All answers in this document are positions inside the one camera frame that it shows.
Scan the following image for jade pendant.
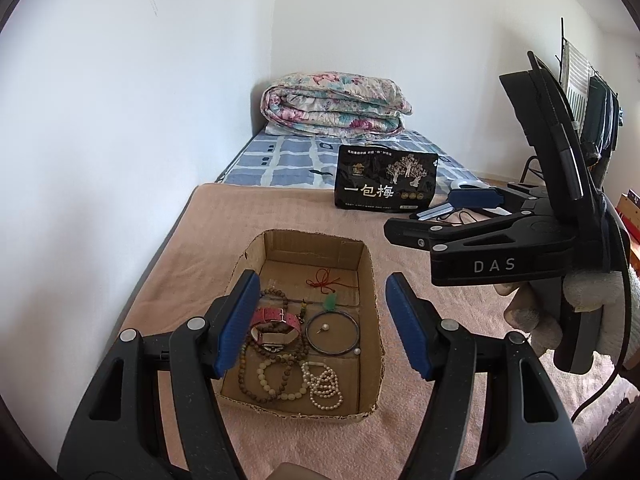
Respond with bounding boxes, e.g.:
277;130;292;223
305;267;361;311

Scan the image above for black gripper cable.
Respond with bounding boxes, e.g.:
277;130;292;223
570;200;632;428

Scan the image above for red and yellow box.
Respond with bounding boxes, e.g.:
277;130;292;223
615;187;640;263

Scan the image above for pink blanket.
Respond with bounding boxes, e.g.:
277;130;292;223
107;182;640;480

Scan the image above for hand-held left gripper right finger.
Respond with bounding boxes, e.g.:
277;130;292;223
385;272;587;480

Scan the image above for grey striped trouser leg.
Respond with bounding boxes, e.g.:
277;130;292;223
585;390;640;466

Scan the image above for person's right hand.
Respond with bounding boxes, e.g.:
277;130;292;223
494;266;632;358

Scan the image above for folded floral quilt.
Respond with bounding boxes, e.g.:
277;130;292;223
261;72;413;137

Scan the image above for dark hanging clothes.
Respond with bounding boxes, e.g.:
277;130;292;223
580;72;625;163

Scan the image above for red strap watch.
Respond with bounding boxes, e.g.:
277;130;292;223
248;306;305;353

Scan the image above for thin metal bangle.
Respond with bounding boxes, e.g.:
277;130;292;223
305;310;361;357

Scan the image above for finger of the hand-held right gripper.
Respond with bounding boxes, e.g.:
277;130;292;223
384;212;538;257
447;186;548;218

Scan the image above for wooden bead necklace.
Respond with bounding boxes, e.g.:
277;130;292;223
239;287;312;403

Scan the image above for pale bead bracelet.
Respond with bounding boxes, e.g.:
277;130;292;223
256;355;307;402

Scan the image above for metal drying rack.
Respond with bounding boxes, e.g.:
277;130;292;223
555;17;626;161

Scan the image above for blue plaid bed sheet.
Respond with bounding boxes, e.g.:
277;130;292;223
215;127;483;196

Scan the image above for white pearl necklace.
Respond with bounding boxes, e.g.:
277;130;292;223
300;360;345;411

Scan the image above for cardboard box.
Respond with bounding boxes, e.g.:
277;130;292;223
214;229;387;421

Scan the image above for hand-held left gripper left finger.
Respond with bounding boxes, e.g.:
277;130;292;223
56;269;262;480

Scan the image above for black snack bag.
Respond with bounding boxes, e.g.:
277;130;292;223
334;145;440;211

